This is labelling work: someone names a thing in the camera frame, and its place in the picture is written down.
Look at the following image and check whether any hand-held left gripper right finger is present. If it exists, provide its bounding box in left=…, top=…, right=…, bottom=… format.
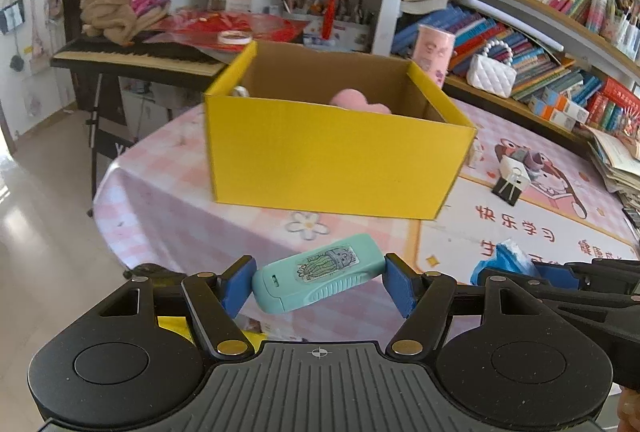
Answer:
left=384, top=253, right=566, bottom=358

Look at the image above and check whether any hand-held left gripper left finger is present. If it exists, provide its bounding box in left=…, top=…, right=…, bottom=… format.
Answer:
left=80, top=255, right=257, bottom=359

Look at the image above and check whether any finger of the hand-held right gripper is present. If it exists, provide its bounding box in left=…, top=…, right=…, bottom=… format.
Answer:
left=531, top=260, right=640, bottom=297
left=525, top=279, right=640, bottom=363

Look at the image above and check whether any blue white plastic packet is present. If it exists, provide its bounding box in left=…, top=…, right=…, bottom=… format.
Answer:
left=471, top=238, right=542, bottom=287

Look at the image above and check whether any white charger adapter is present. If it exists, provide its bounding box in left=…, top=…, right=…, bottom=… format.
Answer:
left=501, top=158, right=532, bottom=186

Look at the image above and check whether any yellow cardboard box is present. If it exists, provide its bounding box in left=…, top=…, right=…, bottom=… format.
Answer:
left=202, top=40, right=478, bottom=221

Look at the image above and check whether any pink plush pig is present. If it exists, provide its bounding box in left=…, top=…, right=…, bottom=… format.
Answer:
left=328, top=88, right=392, bottom=115

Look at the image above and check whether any black binder clip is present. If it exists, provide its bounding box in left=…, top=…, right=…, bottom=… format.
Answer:
left=491, top=181, right=522, bottom=209

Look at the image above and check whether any stack of workbooks and papers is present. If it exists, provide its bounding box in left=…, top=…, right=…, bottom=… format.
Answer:
left=587, top=127, right=640, bottom=207

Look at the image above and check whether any thick red dictionary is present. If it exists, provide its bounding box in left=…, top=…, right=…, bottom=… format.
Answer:
left=585, top=78, right=640, bottom=133

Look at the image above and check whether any black keyboard stand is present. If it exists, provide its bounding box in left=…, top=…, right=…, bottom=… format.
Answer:
left=85, top=74, right=146, bottom=217

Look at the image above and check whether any long row of colourful books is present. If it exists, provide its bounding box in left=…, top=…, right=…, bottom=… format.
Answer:
left=392, top=4, right=606, bottom=107

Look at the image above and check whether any pink cylinder container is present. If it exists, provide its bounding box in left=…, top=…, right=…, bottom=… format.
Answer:
left=412, top=24, right=457, bottom=87

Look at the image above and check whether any black digital piano keyboard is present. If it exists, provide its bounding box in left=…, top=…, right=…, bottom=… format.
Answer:
left=50, top=36, right=228, bottom=78

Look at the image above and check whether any white desk pen organizer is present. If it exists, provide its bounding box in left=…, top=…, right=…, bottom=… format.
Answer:
left=277, top=0, right=375, bottom=53

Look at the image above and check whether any white light bar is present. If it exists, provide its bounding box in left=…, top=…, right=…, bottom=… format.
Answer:
left=457, top=0, right=563, bottom=52

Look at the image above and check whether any bunch of pens and markers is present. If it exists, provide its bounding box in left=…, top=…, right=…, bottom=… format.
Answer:
left=600, top=0, right=640, bottom=57

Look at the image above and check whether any clear glitter bottle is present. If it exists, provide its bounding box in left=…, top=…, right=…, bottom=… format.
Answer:
left=587, top=0, right=610, bottom=32

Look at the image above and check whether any red tassel pen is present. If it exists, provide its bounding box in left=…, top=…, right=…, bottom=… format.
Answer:
left=322, top=0, right=342, bottom=47

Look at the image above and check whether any beige plush cloth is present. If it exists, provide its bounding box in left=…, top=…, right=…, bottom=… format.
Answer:
left=80, top=0, right=171, bottom=45

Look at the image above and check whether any white quilted pearl-handle handbag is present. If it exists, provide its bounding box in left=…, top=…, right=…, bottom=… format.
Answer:
left=467, top=39, right=517, bottom=98

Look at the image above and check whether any small hanging photo frame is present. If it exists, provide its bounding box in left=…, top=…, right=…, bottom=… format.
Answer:
left=0, top=0, right=26, bottom=35

